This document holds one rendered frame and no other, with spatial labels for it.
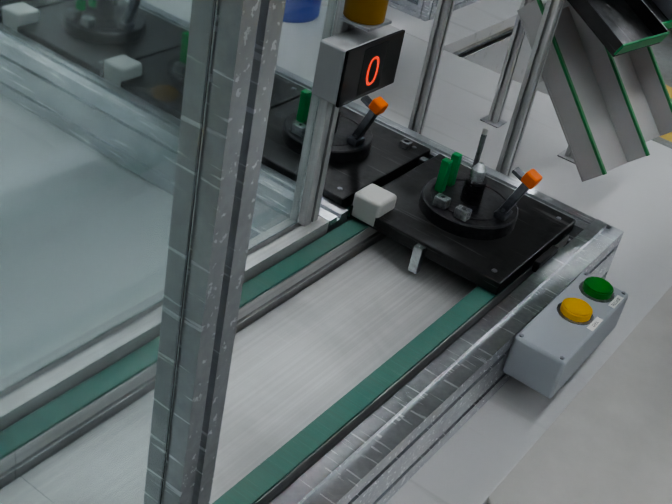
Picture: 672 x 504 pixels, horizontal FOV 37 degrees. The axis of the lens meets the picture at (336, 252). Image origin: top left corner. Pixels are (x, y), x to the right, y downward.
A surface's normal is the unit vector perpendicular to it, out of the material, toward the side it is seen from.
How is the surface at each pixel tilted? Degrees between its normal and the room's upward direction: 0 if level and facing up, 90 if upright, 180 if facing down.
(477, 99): 0
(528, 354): 90
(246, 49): 90
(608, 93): 90
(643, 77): 90
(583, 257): 0
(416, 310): 0
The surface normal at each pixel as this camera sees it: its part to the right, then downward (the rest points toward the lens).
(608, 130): 0.60, -0.22
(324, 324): 0.18, -0.81
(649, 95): -0.71, 0.29
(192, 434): 0.79, 0.45
